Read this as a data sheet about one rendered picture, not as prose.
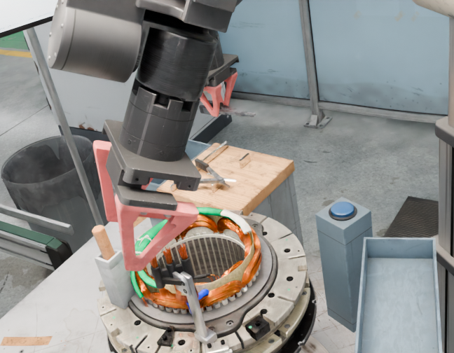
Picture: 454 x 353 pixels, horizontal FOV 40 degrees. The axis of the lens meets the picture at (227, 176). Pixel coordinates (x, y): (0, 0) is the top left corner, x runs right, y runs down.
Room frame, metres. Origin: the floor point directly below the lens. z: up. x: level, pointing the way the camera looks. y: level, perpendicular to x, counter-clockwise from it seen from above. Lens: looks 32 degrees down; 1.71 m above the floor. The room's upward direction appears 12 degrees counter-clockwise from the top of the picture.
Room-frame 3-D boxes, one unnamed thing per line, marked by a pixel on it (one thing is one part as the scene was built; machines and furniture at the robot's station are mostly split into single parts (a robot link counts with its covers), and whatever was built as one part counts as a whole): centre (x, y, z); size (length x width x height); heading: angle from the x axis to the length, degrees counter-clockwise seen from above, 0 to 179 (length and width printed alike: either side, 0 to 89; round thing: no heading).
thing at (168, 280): (0.61, 0.09, 1.21); 0.04 x 0.04 x 0.03; 46
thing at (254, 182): (1.04, 0.00, 1.05); 0.20 x 0.19 x 0.02; 46
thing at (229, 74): (1.09, -0.01, 1.22); 0.07 x 0.07 x 0.09; 47
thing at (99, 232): (0.71, 0.19, 1.20); 0.02 x 0.02 x 0.06
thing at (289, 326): (0.66, -0.05, 1.05); 0.09 x 0.04 x 0.01; 136
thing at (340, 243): (0.89, -0.19, 0.91); 0.07 x 0.07 x 0.25; 31
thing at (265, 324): (0.61, 0.00, 1.09); 0.03 x 0.02 x 0.02; 123
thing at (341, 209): (0.89, -0.19, 1.04); 0.04 x 0.04 x 0.01
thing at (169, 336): (0.62, 0.12, 1.10); 0.03 x 0.02 x 0.01; 156
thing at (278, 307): (0.73, 0.07, 1.09); 0.32 x 0.32 x 0.01
